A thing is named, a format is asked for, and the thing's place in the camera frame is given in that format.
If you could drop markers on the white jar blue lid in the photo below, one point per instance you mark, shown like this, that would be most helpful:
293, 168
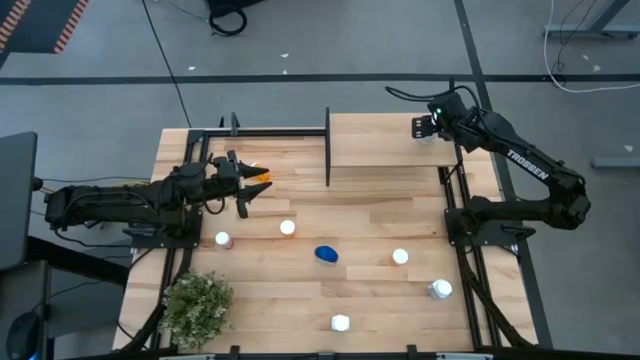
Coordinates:
326, 254

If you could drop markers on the black desk crossbar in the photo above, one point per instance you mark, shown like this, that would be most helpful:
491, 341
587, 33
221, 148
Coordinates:
75, 260

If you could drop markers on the dark grey desk monitor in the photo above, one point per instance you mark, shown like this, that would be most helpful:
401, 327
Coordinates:
17, 200

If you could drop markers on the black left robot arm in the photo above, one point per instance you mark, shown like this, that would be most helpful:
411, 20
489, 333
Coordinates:
100, 200

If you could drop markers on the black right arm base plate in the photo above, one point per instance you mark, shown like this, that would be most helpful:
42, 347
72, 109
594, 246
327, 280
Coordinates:
500, 235

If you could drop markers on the black computer mouse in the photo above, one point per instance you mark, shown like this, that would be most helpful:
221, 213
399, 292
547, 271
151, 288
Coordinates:
22, 335

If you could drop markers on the grey desk base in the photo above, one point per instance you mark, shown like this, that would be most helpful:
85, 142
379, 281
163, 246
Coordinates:
590, 30

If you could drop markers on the grey floor bar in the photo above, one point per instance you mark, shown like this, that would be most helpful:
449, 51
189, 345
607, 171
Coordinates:
617, 162

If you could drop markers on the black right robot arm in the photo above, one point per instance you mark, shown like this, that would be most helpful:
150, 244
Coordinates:
530, 165

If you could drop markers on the black orange striped floor mat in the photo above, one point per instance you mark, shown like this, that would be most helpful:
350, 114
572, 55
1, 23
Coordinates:
40, 25

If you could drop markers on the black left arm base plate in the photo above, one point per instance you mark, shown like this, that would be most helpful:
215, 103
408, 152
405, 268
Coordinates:
170, 242

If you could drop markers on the black shelf side panel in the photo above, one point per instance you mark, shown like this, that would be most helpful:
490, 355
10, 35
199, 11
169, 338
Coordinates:
458, 155
328, 150

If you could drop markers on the green artificial plant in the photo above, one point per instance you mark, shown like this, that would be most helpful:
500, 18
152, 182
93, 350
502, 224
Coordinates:
195, 307

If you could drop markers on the black aluminium table frame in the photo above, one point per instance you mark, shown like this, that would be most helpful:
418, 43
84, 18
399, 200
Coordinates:
260, 132

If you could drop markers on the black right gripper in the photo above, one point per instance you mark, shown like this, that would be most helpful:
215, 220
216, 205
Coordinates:
450, 117

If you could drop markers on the orange pill bottle white cap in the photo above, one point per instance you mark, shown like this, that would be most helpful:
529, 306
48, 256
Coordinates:
264, 177
287, 227
400, 256

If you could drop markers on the white Trader Joe's melatonin bottle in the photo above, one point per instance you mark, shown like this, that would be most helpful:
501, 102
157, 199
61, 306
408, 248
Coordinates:
340, 323

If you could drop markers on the translucent bottle white cap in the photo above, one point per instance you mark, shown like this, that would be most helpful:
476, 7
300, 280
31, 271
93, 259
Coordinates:
428, 142

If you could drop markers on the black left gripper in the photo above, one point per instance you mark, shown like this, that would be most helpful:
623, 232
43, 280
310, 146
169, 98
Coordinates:
227, 177

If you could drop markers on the wooden shelf board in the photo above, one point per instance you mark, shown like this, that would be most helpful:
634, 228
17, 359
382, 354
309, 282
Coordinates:
380, 145

